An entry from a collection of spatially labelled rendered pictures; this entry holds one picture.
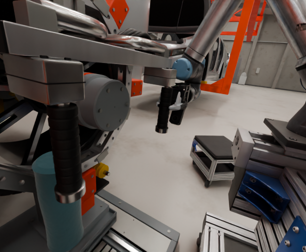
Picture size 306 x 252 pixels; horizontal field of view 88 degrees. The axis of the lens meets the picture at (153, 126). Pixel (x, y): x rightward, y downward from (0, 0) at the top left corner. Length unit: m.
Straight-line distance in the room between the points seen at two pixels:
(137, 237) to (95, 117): 0.81
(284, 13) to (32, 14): 0.69
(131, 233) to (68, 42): 0.97
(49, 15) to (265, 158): 0.58
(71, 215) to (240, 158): 0.50
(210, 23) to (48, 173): 0.60
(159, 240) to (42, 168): 0.80
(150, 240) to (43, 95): 0.94
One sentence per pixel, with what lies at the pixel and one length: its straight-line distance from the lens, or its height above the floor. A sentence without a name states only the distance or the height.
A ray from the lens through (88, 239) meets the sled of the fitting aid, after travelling 0.98.
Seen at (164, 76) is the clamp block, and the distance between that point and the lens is 0.48.
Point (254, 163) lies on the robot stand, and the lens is 0.59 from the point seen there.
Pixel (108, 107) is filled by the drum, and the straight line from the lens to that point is 0.39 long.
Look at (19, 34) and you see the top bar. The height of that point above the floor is 0.97.
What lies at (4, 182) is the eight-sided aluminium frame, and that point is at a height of 0.68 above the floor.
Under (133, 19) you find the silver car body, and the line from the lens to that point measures 1.22.
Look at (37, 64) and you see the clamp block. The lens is 0.22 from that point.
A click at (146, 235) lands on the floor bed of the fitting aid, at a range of 1.06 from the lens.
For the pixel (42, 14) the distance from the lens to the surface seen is 0.25.
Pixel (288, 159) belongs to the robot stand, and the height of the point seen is 0.75.
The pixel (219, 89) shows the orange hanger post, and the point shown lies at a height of 0.60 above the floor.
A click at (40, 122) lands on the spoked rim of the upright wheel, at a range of 0.60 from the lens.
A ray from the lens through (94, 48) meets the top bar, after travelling 0.28.
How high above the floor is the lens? 0.96
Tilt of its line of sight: 21 degrees down
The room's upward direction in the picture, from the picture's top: 7 degrees clockwise
